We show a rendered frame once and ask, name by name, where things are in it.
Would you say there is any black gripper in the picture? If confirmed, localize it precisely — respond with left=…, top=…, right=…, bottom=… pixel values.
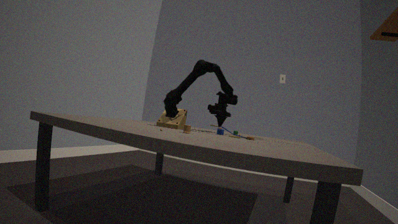
left=211, top=102, right=231, bottom=127

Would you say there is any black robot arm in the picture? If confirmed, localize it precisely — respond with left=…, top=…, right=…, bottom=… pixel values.
left=164, top=60, right=238, bottom=118

